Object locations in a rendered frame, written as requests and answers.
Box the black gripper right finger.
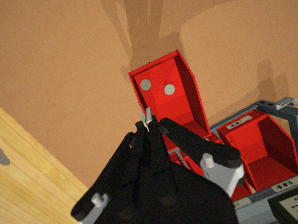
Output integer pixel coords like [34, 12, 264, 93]
[146, 107, 245, 206]

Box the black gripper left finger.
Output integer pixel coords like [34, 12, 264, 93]
[71, 110, 152, 224]

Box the red open-front bin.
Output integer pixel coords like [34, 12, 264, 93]
[216, 110, 298, 191]
[169, 152, 185, 167]
[179, 132, 252, 201]
[130, 52, 211, 138]

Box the dark green case with orange latches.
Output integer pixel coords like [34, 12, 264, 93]
[267, 187, 298, 224]

